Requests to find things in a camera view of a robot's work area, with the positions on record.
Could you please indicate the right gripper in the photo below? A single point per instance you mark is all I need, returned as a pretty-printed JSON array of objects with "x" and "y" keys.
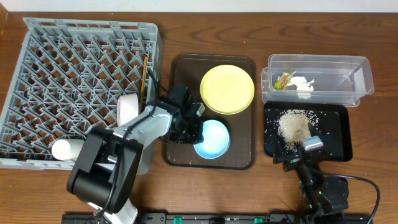
[{"x": 292, "y": 159}]

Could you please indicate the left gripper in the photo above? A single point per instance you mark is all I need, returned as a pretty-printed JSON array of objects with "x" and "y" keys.
[{"x": 189, "y": 131}]

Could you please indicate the light blue bowl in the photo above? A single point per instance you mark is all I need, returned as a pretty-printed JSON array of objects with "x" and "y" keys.
[{"x": 216, "y": 140}]

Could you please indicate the pile of rice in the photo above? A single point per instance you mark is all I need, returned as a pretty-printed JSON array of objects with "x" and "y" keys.
[{"x": 286, "y": 129}]

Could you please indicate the white tissue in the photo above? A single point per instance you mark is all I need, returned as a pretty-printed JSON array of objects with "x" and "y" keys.
[{"x": 302, "y": 86}]

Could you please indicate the green snack wrapper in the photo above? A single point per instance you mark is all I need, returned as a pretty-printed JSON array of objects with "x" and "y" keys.
[{"x": 284, "y": 80}]

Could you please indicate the pale pink bowl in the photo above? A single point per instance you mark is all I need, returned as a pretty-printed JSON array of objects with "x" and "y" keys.
[{"x": 67, "y": 149}]

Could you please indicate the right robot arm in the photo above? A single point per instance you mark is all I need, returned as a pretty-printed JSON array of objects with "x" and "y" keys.
[{"x": 324, "y": 194}]

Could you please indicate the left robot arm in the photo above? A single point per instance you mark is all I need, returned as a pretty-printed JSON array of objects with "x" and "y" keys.
[{"x": 106, "y": 167}]

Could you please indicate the black waste tray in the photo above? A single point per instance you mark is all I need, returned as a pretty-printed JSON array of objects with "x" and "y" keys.
[{"x": 335, "y": 128}]

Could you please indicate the clear plastic waste bin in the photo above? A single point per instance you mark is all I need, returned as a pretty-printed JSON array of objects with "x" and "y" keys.
[{"x": 339, "y": 79}]

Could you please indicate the yellow round plate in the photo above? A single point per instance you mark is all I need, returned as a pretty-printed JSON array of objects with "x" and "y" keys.
[{"x": 227, "y": 89}]

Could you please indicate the dark brown serving tray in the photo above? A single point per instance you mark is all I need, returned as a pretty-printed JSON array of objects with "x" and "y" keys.
[{"x": 188, "y": 70}]

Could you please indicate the grey plastic dish rack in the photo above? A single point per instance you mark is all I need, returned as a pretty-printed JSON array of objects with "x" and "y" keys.
[{"x": 68, "y": 79}]

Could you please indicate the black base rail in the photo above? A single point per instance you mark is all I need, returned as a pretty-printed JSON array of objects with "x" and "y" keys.
[{"x": 275, "y": 218}]

